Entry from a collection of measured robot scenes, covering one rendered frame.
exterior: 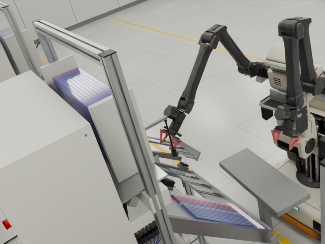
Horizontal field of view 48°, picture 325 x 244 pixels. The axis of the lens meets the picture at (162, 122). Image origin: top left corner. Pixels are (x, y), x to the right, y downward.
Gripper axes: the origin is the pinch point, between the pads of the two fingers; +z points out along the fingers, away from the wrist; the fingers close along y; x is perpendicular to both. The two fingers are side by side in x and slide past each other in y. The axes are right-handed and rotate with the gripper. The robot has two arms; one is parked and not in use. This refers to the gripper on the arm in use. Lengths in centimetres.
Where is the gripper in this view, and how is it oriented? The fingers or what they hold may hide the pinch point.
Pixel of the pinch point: (166, 144)
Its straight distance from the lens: 205.4
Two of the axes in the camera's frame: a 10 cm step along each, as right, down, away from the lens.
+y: 5.3, 3.3, -7.8
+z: -4.4, 9.0, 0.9
